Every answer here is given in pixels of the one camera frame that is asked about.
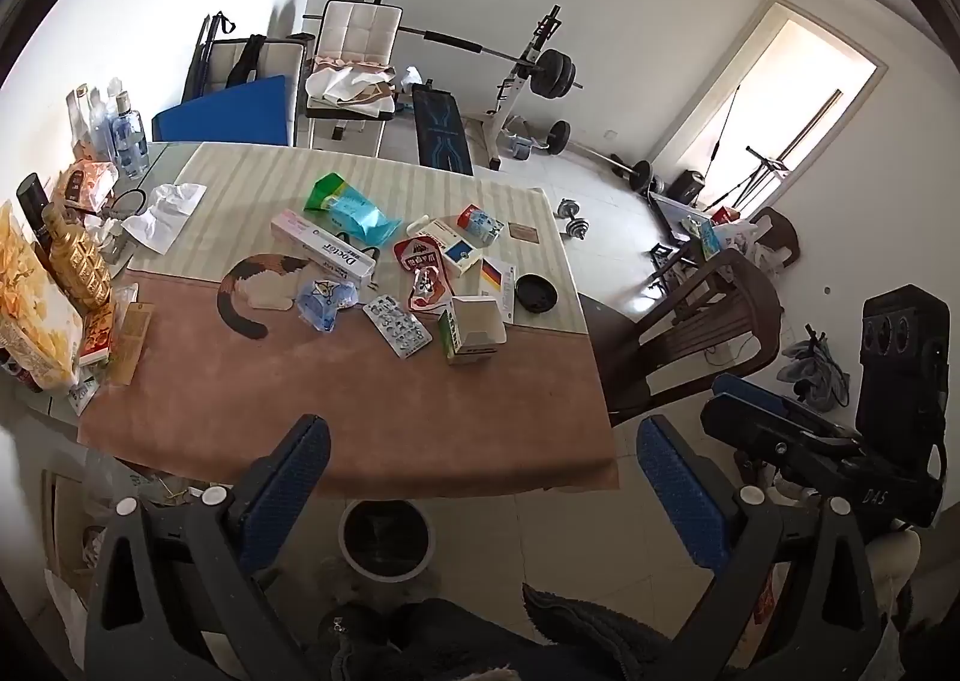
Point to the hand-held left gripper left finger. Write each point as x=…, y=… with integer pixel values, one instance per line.
x=289, y=493

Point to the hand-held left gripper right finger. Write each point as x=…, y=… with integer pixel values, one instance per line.
x=679, y=493

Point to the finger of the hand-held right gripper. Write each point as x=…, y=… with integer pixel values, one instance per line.
x=757, y=392
x=750, y=433

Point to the grey round waste bin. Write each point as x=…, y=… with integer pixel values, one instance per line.
x=386, y=574

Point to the blue plastic packaging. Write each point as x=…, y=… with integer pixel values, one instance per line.
x=324, y=298

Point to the silver blister pack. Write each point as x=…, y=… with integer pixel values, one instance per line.
x=397, y=327

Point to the black round lid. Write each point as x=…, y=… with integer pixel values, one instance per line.
x=536, y=292

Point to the green white carton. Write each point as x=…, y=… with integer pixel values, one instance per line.
x=469, y=328

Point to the white box flag print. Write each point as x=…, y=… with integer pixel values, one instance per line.
x=496, y=283

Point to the white blue medicine box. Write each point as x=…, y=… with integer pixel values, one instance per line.
x=454, y=247

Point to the person's right forearm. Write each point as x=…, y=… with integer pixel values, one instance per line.
x=894, y=561

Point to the cat print table mat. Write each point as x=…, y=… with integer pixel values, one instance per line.
x=337, y=388

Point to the white plastic bag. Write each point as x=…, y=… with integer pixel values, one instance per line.
x=750, y=235

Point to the dark brown chair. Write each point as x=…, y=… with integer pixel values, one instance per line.
x=784, y=231

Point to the black speaker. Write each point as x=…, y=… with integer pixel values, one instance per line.
x=686, y=186

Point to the gold flat box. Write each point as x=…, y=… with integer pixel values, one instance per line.
x=131, y=340

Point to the person's dark trousers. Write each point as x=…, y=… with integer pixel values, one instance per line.
x=450, y=643

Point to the black tripod stand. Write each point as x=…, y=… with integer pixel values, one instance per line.
x=761, y=163

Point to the red snack box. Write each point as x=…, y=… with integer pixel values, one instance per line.
x=97, y=336

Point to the white toothpaste box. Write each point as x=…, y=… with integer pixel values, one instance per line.
x=319, y=246

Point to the grey dumbbell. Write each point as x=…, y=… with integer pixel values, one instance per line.
x=571, y=216

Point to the red snack packet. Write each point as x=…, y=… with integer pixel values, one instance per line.
x=421, y=265

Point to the brown square coaster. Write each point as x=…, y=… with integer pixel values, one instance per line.
x=523, y=231

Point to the green blue snack bag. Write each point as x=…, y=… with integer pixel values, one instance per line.
x=352, y=208

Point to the small white tube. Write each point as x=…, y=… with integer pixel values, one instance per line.
x=418, y=225

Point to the doorway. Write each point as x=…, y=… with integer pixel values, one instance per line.
x=795, y=96

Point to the white crumpled tissue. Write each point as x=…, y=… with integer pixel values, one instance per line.
x=161, y=212

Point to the golden bottle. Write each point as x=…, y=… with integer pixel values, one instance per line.
x=75, y=261

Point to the yellow chip bag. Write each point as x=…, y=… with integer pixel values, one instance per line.
x=30, y=306

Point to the small floor barbell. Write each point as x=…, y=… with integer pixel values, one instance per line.
x=559, y=135

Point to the small blue white carton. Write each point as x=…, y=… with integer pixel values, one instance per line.
x=480, y=222

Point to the orange snack bag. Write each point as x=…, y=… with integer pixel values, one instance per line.
x=86, y=182

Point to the barbell with black plates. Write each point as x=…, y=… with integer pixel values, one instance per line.
x=555, y=73

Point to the white barbell rack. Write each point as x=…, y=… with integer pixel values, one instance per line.
x=510, y=103

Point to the black can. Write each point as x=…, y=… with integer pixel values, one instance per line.
x=34, y=208

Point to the black weight bench pad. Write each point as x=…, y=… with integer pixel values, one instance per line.
x=442, y=126

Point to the beige cloth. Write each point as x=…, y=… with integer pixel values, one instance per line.
x=352, y=85

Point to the white low chair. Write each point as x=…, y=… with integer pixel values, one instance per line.
x=281, y=62

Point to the black cloth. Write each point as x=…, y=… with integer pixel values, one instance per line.
x=244, y=62

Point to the clear glass bottle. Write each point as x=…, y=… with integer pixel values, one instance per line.
x=77, y=107

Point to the black folding stand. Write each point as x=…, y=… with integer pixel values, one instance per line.
x=204, y=51

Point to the white padded chair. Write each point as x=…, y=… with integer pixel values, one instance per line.
x=356, y=32

